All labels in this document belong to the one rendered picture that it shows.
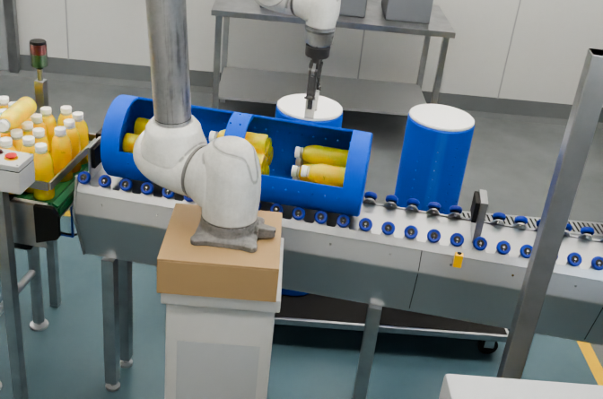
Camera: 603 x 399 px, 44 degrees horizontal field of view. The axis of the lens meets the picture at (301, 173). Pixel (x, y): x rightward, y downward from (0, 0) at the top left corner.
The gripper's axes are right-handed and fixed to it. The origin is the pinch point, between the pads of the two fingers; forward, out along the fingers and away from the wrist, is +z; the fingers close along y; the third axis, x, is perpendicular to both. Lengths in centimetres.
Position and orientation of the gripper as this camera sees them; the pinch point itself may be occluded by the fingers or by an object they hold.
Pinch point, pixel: (311, 105)
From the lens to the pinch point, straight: 237.3
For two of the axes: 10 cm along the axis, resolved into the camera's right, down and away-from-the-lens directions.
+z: -1.0, 8.8, 4.7
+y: 1.6, -4.5, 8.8
